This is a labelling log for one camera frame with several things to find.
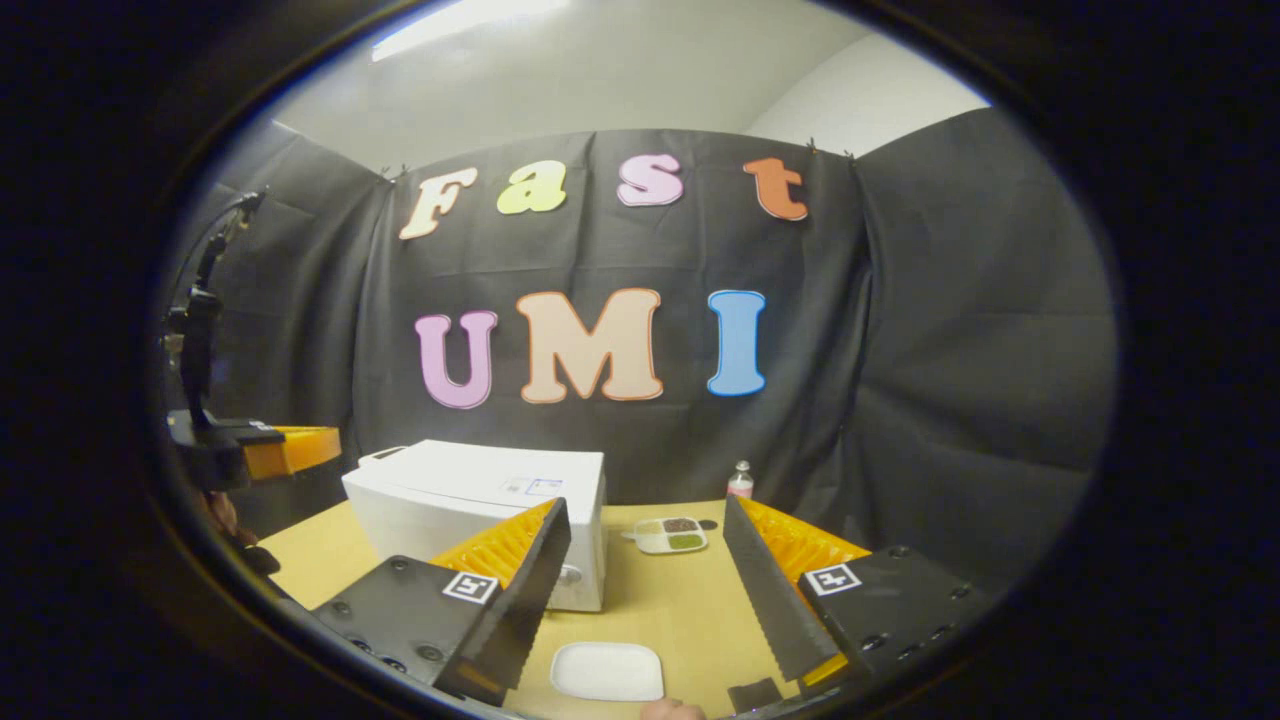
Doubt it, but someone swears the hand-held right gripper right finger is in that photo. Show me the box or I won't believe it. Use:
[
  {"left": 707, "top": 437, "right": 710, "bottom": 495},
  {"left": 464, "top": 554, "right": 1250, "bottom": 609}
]
[{"left": 722, "top": 493, "right": 991, "bottom": 691}]

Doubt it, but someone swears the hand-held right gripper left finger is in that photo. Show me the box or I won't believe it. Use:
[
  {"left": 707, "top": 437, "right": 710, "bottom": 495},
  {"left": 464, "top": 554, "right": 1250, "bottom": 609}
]
[{"left": 312, "top": 497, "right": 573, "bottom": 708}]

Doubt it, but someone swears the white microwave oven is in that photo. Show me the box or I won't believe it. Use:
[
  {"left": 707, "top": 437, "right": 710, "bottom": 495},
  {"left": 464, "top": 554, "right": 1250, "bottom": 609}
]
[{"left": 342, "top": 439, "right": 608, "bottom": 613}]

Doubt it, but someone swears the white square plate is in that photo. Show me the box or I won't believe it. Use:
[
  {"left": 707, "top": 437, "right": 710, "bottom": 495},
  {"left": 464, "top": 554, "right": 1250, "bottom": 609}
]
[{"left": 550, "top": 641, "right": 665, "bottom": 703}]

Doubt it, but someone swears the white divided seasoning dish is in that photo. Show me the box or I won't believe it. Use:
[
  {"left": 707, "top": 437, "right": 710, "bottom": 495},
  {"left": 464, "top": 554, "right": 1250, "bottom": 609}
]
[{"left": 620, "top": 516, "right": 709, "bottom": 555}]

